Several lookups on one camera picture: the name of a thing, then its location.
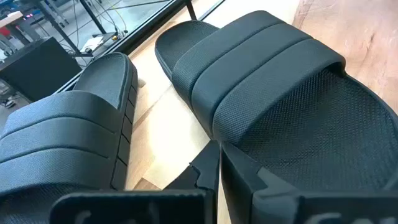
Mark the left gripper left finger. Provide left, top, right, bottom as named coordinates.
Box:
left=49, top=139, right=220, bottom=224

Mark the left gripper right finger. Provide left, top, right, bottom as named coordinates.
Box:
left=220, top=141, right=398, bottom=224

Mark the black ridged-strap slide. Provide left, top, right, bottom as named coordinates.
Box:
left=0, top=52, right=139, bottom=224
left=154, top=10, right=398, bottom=192

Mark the white box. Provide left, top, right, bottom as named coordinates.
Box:
left=80, top=35, right=109, bottom=54

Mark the black desk panel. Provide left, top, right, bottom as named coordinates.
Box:
left=0, top=36, right=83, bottom=103

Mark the black table edge rail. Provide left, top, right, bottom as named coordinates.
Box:
left=54, top=0, right=225, bottom=94

